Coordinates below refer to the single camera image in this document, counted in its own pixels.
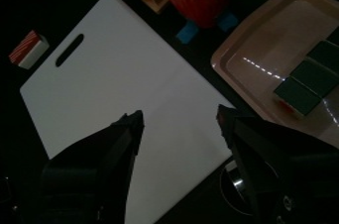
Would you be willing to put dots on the round black disc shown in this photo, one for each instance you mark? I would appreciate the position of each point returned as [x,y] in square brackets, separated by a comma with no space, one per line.
[229,195]

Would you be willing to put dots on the blue flat toy piece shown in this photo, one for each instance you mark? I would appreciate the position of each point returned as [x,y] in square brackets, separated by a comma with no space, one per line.
[186,32]

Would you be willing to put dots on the white plastic cutting board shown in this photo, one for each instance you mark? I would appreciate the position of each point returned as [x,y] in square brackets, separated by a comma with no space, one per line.
[132,69]

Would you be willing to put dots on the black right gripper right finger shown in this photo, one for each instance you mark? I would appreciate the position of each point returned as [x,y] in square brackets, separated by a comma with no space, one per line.
[286,168]

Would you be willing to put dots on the red plastic cup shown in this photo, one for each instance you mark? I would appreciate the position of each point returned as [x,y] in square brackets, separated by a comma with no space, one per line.
[198,0]

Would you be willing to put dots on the dark green segmented block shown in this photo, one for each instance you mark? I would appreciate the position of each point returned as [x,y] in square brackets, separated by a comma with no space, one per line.
[308,82]

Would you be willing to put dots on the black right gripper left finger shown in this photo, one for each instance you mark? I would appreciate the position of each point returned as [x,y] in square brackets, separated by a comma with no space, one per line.
[88,168]

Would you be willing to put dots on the pink plastic tray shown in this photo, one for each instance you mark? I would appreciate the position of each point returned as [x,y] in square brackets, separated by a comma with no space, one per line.
[264,43]

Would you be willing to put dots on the red white striped toy block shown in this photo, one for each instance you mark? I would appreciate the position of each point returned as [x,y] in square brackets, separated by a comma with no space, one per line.
[28,49]

